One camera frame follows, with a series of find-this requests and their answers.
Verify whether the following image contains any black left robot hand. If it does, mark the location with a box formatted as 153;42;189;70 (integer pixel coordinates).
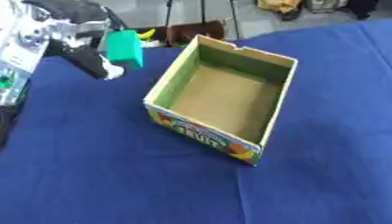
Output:
19;0;129;81

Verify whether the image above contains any green rectangular block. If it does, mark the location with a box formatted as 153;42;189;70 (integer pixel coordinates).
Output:
104;29;146;70

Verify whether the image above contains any brown cardboard box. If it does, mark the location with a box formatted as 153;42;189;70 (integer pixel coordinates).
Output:
133;19;230;47

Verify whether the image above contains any tan cardboard box green inside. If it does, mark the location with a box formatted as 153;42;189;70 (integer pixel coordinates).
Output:
142;33;300;167

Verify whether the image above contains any yellow toy banana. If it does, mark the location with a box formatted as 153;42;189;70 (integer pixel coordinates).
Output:
136;28;158;41

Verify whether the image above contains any black tripod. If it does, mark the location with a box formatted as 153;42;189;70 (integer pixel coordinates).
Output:
164;0;242;47

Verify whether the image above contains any yellow bag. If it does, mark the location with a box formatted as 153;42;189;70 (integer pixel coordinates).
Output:
255;0;304;14

